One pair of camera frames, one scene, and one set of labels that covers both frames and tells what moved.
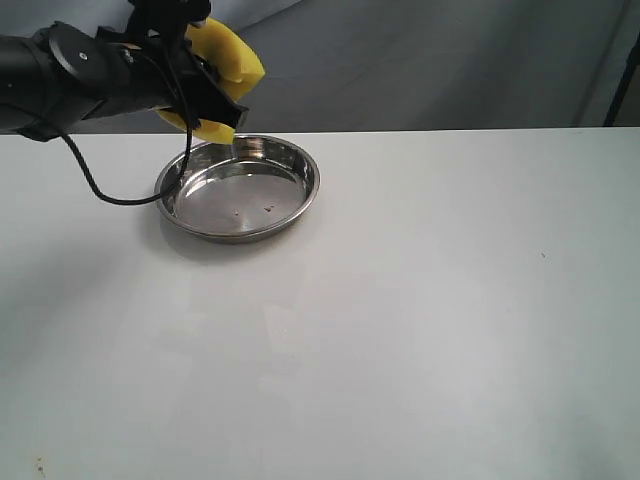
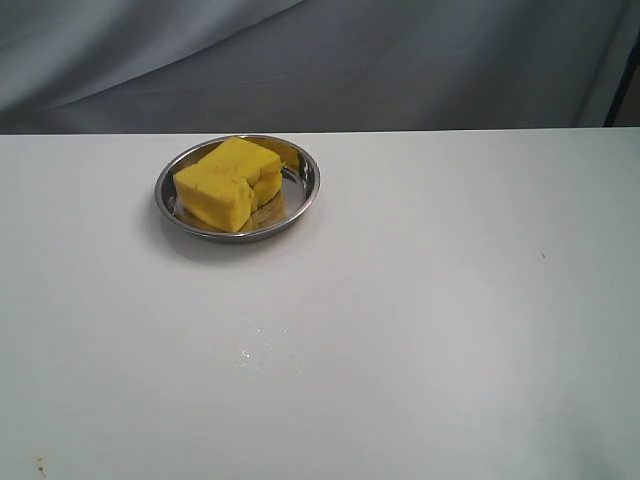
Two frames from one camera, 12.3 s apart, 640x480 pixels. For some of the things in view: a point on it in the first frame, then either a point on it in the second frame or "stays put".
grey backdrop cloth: [395, 65] stays put
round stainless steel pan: [238, 191] stays put
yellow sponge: [232, 65] -> [226, 186]
